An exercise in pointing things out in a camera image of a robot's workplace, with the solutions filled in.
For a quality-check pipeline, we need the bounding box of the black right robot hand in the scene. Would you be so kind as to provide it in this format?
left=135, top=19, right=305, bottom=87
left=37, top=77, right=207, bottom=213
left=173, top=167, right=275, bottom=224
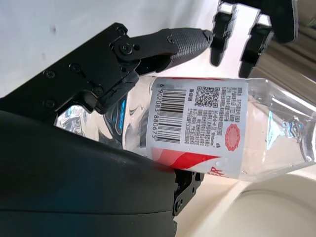
left=0, top=22, right=214, bottom=237

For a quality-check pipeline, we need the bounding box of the white basin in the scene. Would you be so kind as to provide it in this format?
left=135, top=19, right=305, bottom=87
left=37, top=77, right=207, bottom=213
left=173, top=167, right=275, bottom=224
left=232, top=172, right=316, bottom=237

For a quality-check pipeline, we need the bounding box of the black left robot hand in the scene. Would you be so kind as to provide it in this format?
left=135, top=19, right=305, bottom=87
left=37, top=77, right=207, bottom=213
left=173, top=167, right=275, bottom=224
left=209, top=0, right=301, bottom=79

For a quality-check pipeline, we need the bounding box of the clear plastic water bottle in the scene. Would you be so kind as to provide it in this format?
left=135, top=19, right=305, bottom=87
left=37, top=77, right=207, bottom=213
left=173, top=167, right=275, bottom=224
left=53, top=75, right=316, bottom=182

